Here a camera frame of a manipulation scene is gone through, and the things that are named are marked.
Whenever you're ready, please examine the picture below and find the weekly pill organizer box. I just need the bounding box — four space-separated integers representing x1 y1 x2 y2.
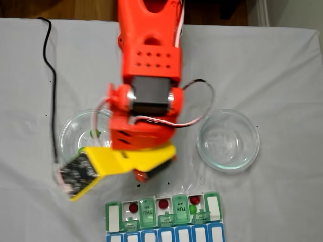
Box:
104 191 225 242

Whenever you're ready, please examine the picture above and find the glass bowl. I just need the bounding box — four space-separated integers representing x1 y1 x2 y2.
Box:
196 108 260 172
58 108 113 163

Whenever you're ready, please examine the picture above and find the white tablecloth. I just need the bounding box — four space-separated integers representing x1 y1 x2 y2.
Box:
0 17 320 242

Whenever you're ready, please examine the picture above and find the black circuit board camera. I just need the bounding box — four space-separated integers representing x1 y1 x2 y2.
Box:
54 152 105 202

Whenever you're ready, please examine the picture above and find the white red servo wire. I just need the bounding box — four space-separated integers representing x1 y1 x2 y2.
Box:
90 0 215 149

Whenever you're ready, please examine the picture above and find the black camera cable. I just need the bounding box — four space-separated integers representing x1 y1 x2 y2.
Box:
37 16 61 167

